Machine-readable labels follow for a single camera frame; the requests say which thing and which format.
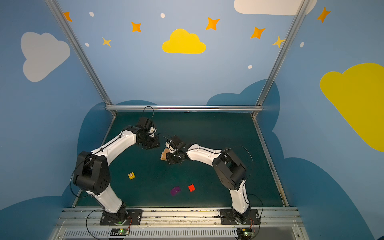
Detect light wood block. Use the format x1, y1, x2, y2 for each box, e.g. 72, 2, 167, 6
161, 149, 170, 158

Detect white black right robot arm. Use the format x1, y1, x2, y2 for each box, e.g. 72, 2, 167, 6
166, 136, 252, 224

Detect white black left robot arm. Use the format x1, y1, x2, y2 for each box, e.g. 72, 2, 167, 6
71, 117, 160, 226

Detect purple block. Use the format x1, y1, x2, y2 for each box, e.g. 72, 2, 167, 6
171, 186, 181, 196

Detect yellow cube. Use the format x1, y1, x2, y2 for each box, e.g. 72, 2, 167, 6
128, 172, 136, 180

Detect left green circuit board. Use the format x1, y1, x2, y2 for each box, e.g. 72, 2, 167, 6
110, 229, 130, 237

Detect green circuit board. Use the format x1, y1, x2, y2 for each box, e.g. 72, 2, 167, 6
110, 229, 130, 237
236, 228, 254, 240

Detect right green circuit board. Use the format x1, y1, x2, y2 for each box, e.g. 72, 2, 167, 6
236, 228, 254, 240

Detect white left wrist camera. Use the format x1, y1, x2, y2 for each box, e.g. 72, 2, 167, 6
148, 126, 157, 138

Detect aluminium back frame rail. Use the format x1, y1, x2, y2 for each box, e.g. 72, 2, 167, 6
106, 105, 263, 112

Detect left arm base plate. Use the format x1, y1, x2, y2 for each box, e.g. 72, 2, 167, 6
100, 209, 143, 227

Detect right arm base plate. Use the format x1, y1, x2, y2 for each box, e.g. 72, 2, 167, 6
218, 209, 261, 225

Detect aluminium front rail base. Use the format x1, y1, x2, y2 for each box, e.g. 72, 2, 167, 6
49, 207, 309, 240

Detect aluminium left corner post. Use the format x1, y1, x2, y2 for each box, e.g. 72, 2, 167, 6
45, 0, 113, 106

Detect aluminium corner post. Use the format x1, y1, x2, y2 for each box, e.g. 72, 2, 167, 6
45, 0, 113, 106
252, 0, 312, 120

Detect aluminium right corner post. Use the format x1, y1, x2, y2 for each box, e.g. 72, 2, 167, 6
252, 0, 312, 120

